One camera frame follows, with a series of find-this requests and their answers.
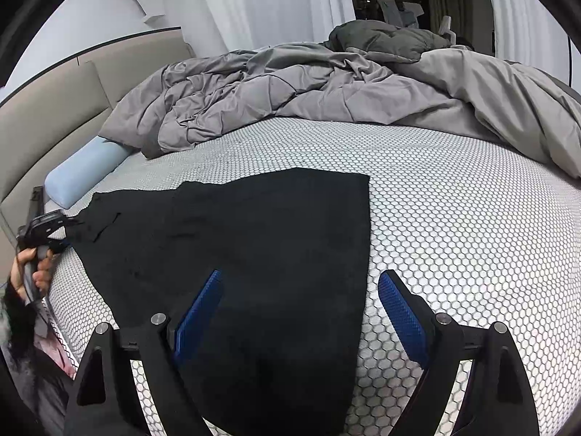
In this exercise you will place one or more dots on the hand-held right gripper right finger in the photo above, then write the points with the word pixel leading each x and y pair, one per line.
pixel 404 315

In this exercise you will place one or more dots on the beige padded headboard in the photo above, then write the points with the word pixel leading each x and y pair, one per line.
pixel 68 100

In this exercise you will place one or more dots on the person's left forearm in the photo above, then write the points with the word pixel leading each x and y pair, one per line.
pixel 16 322

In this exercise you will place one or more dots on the dark grey pillow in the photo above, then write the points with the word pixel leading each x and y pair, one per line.
pixel 386 38

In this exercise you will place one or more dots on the grey duvet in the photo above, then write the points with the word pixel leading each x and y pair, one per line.
pixel 317 91

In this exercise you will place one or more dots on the black pants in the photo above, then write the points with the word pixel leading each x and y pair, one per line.
pixel 249 236

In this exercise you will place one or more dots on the white curtain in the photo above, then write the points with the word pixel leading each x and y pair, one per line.
pixel 522 9
pixel 272 0

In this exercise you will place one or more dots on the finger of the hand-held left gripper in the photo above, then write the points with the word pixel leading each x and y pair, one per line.
pixel 59 245
pixel 72 224

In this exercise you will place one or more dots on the white chair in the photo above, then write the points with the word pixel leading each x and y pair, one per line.
pixel 447 27

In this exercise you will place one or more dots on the white honeycomb bed mattress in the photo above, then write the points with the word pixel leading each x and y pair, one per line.
pixel 454 190

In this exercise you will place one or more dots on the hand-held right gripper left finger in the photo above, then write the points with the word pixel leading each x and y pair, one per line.
pixel 197 315

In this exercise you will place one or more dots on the light blue bolster pillow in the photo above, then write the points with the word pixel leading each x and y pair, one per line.
pixel 86 168

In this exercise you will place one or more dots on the person's left hand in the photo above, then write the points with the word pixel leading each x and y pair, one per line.
pixel 43 275

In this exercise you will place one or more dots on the person's grey pink clothing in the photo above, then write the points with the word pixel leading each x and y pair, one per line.
pixel 52 372

